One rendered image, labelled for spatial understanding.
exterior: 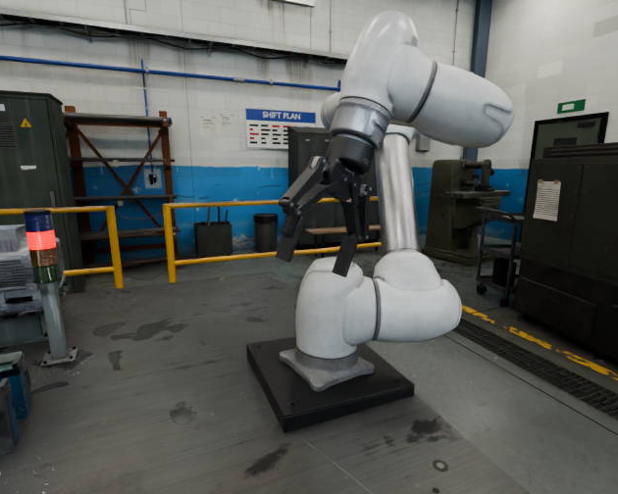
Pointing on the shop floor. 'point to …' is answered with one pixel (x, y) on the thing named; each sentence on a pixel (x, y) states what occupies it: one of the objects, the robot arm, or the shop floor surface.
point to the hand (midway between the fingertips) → (315, 261)
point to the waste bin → (266, 232)
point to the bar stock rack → (118, 178)
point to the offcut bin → (213, 236)
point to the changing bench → (337, 231)
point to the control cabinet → (27, 167)
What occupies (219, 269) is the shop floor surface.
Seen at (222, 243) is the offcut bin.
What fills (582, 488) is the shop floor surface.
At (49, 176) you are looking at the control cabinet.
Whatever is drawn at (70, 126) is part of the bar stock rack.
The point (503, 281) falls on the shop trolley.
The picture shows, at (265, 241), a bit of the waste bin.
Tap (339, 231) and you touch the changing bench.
